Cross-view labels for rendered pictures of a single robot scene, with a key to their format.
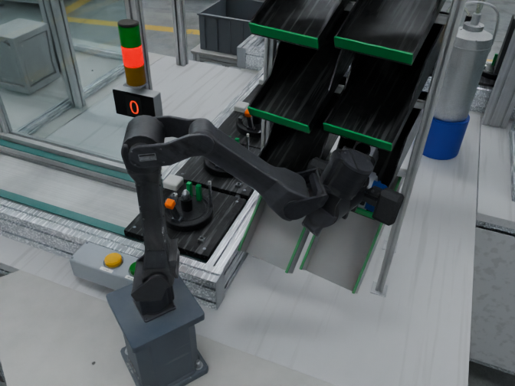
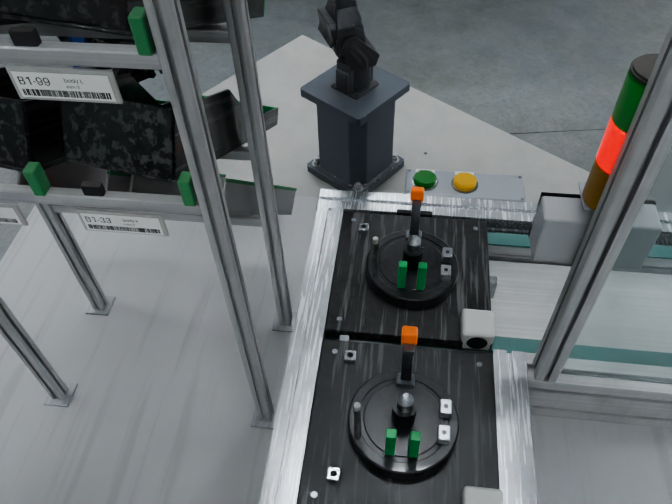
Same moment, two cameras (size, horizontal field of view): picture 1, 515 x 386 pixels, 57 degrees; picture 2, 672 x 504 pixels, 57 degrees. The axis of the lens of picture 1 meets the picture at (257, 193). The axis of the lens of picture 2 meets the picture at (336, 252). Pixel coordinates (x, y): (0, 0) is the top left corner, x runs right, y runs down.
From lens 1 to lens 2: 153 cm
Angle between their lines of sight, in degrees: 92
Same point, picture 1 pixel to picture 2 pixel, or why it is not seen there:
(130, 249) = (456, 204)
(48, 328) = (498, 168)
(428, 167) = not seen: outside the picture
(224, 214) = (350, 284)
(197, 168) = (460, 392)
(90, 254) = (502, 185)
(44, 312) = not seen: hidden behind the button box
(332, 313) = (172, 256)
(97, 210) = not seen: hidden behind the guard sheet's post
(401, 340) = (89, 244)
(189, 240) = (380, 226)
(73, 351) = (454, 157)
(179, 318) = (322, 80)
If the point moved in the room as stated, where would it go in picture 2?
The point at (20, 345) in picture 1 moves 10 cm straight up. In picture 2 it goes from (511, 150) to (520, 111)
